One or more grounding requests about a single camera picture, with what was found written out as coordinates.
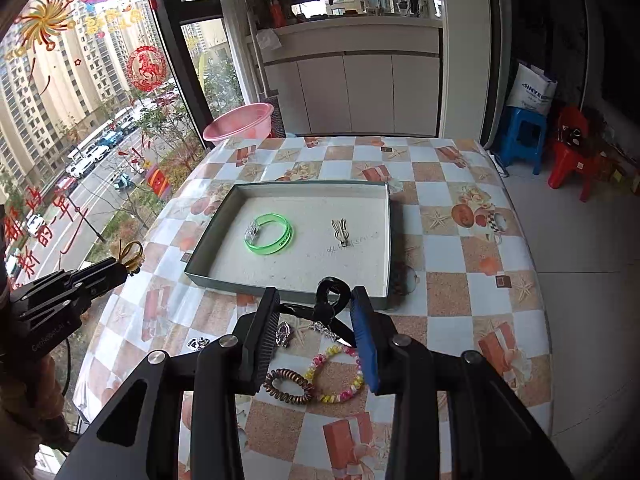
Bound beige rabbit hair clip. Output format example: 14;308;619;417
331;217;351;248

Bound white cabinet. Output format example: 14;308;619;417
247;17;446;138

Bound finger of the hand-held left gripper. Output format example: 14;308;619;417
9;257;126;307
20;271;131;333

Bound pink plastic basin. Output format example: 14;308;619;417
202;102;275;142

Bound silver rhinestone hair clip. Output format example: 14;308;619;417
307;320;351;346

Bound grey shallow cardboard box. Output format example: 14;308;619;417
185;180;396;311

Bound white shopping bag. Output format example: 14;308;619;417
506;60;558;117

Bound green translucent bracelet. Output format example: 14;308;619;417
243;213;295;257

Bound pink yellow spiral hair tie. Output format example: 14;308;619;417
305;344;366;405

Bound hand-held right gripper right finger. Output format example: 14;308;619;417
350;286;576;480

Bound red plastic chair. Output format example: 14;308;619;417
547;106;608;203

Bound red horse window decal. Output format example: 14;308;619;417
126;46;168;93

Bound brown spiral hair tie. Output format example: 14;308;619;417
263;367;316;406

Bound black claw hair clip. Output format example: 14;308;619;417
280;276;357;348

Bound red lantern window decal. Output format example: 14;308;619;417
147;167;173;198

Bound blue plastic stool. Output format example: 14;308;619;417
495;106;548;176

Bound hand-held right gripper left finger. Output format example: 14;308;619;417
55;287;281;480

